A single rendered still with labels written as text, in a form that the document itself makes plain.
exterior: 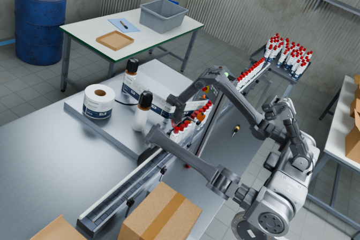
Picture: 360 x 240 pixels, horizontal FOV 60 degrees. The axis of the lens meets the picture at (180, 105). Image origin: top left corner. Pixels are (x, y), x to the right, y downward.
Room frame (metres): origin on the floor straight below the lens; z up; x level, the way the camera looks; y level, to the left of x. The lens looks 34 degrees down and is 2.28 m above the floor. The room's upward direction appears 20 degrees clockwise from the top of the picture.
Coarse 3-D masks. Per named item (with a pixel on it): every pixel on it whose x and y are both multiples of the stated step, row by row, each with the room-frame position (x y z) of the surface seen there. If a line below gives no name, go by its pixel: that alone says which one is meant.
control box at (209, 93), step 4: (224, 68) 1.74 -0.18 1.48; (228, 72) 1.70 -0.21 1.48; (232, 76) 1.67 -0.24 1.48; (236, 80) 1.63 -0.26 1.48; (236, 84) 1.63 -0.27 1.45; (208, 88) 1.67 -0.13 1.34; (216, 88) 1.61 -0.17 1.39; (208, 92) 1.66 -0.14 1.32; (212, 92) 1.63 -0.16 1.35; (208, 96) 1.65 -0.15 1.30; (212, 96) 1.62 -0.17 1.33; (212, 100) 1.61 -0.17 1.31; (228, 100) 1.63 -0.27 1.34; (224, 104) 1.62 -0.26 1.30
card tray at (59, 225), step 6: (60, 216) 0.84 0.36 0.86; (54, 222) 0.81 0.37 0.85; (60, 222) 0.83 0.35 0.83; (66, 222) 0.85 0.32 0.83; (48, 228) 0.78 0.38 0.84; (54, 228) 0.80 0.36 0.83; (60, 228) 0.81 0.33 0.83; (66, 228) 0.82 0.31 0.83; (72, 228) 0.83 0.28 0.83; (36, 234) 0.72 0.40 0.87; (42, 234) 0.75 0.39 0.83; (48, 234) 0.76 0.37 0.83; (54, 234) 0.77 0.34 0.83; (60, 234) 0.78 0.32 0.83; (66, 234) 0.79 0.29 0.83; (72, 234) 0.80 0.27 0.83; (78, 234) 0.81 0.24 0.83
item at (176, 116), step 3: (174, 111) 1.60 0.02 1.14; (177, 111) 1.59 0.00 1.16; (183, 111) 1.61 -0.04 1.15; (171, 114) 1.61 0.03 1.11; (174, 114) 1.59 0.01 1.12; (177, 114) 1.59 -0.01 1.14; (180, 114) 1.59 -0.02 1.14; (183, 114) 1.65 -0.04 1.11; (171, 117) 1.57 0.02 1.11; (174, 117) 1.58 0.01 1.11; (177, 117) 1.59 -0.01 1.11; (180, 117) 1.59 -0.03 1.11; (174, 120) 1.56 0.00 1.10; (177, 120) 1.57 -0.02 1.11
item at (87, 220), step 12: (156, 156) 1.43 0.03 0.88; (168, 156) 1.47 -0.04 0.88; (144, 168) 1.30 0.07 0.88; (156, 168) 1.34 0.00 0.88; (132, 180) 1.19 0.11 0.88; (144, 180) 1.22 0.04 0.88; (120, 192) 1.08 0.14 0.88; (132, 192) 1.11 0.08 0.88; (108, 204) 0.99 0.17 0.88; (120, 204) 1.01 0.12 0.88
